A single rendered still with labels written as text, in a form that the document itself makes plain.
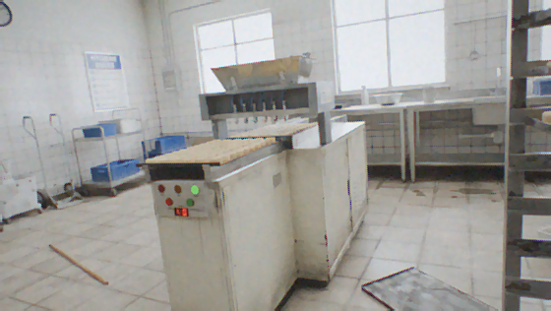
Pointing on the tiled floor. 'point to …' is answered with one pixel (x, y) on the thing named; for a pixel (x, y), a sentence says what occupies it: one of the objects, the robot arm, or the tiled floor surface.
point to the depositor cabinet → (327, 201)
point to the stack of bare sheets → (420, 293)
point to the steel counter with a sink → (484, 103)
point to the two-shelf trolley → (107, 156)
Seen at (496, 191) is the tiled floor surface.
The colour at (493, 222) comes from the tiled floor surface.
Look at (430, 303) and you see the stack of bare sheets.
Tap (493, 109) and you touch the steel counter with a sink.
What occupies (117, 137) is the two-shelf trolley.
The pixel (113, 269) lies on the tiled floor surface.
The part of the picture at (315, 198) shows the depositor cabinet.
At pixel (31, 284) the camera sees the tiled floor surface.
